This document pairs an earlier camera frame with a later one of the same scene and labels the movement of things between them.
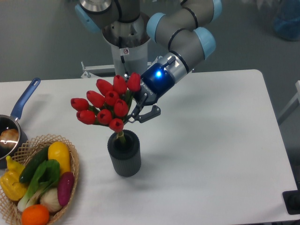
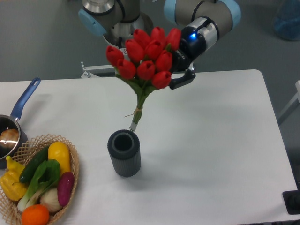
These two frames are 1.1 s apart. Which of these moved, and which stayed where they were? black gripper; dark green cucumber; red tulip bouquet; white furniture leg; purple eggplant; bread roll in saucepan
Moved: black gripper; red tulip bouquet
Stayed: purple eggplant; white furniture leg; bread roll in saucepan; dark green cucumber
